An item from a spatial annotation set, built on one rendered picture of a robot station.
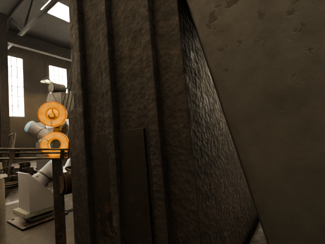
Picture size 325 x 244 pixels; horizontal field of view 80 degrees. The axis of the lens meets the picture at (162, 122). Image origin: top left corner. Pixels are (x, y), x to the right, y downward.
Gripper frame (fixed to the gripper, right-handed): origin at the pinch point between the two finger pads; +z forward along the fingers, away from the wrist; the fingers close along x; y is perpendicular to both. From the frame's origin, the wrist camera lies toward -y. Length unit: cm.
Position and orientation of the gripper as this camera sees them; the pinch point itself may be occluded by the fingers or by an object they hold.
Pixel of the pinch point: (52, 111)
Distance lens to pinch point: 136.0
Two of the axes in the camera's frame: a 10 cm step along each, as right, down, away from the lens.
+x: 9.4, -0.6, 3.3
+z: 2.8, -3.7, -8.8
